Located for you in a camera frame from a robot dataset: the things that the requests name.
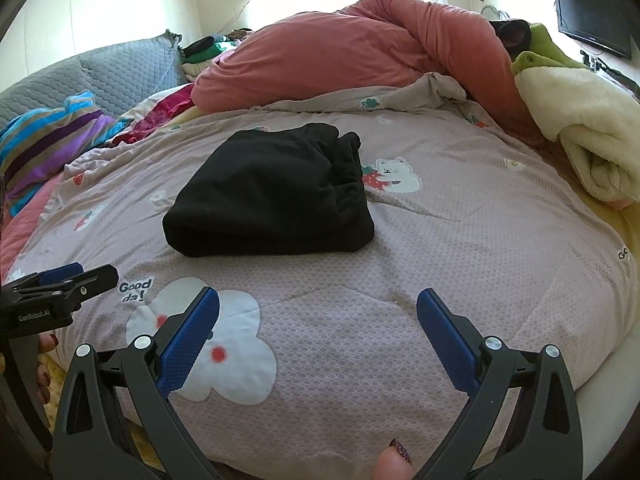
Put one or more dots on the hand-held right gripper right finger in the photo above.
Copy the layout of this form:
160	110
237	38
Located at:
447	342

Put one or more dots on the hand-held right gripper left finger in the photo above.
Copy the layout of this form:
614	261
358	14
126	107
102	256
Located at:
187	342

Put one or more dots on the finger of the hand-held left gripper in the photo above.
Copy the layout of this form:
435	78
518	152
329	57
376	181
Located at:
60	272
92	282

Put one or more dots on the black sweater with orange cuffs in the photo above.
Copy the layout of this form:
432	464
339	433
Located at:
270	195

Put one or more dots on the stack of folded clothes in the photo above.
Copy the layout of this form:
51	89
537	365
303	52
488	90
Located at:
207	55

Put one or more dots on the person's left hand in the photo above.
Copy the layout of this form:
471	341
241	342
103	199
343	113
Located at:
46	360

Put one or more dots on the person's right hand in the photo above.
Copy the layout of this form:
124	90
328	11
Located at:
392	467

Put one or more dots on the pale printed quilt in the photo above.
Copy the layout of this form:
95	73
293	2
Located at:
450	260

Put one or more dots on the striped pillow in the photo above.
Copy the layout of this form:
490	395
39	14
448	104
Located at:
50	140

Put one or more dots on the dark red garment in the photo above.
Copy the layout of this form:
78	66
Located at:
160	110

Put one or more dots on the grey quilted headboard cushion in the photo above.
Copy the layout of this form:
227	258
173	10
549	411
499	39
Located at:
115	70

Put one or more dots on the cream fleece blanket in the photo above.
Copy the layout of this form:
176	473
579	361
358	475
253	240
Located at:
590	120

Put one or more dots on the salmon pink comforter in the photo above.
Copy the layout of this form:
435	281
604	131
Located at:
350	50

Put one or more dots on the green garment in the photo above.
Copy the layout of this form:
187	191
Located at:
542	47

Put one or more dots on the dark brown garment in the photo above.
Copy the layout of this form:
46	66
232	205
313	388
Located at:
512	35

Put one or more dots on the black television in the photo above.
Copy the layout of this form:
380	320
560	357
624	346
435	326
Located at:
592	17

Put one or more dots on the white metal frame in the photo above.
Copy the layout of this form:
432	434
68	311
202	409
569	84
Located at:
492	10

